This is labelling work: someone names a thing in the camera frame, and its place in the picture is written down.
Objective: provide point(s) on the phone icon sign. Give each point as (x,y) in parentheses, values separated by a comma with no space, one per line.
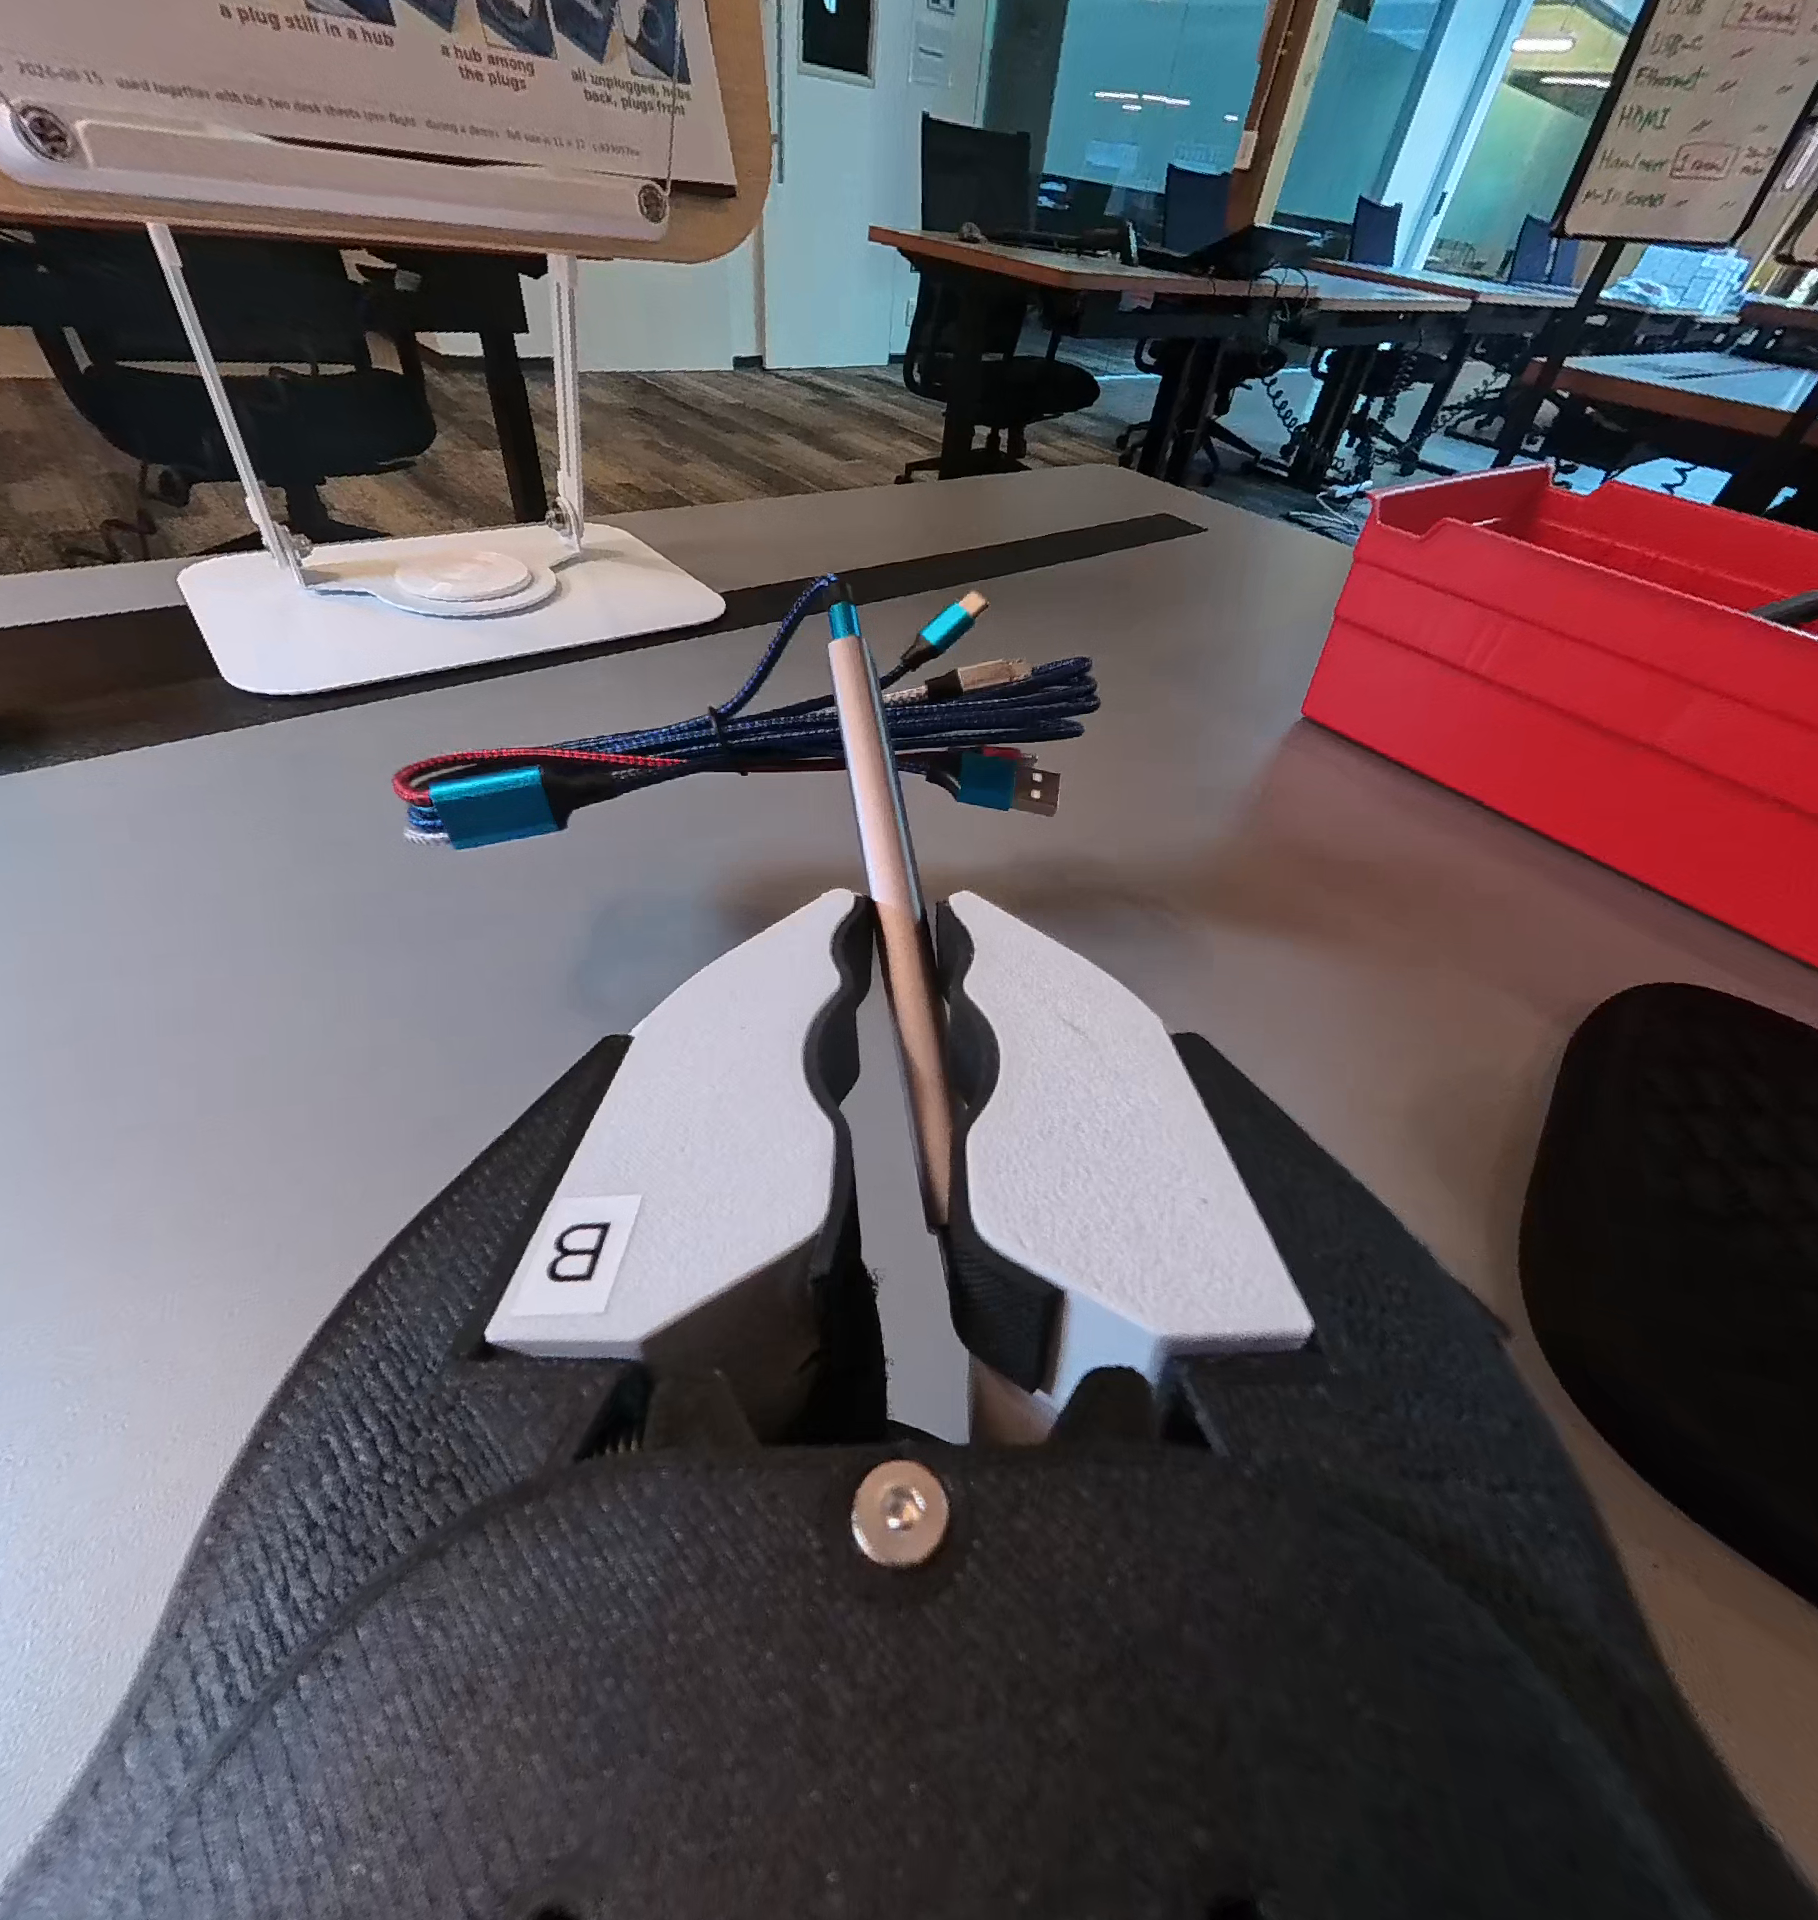
(838,36)

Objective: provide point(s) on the instruction poster board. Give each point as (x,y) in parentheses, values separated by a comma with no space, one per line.
(396,89)

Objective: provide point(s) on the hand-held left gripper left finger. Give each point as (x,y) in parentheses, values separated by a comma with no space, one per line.
(697,1141)

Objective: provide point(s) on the black office chair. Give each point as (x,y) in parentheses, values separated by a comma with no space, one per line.
(250,394)
(988,347)

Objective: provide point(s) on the black honeycomb wrist rest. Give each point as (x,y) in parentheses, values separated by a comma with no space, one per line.
(1702,1277)

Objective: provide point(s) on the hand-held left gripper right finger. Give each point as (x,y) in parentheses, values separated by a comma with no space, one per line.
(1136,1182)

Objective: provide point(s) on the red plastic bin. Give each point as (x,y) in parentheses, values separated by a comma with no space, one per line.
(1525,703)

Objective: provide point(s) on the silver usb hub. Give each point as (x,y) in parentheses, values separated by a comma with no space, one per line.
(882,843)

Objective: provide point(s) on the grey office desk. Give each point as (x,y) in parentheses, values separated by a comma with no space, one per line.
(1702,380)

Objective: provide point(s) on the white document stand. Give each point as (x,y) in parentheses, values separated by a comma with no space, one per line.
(623,603)

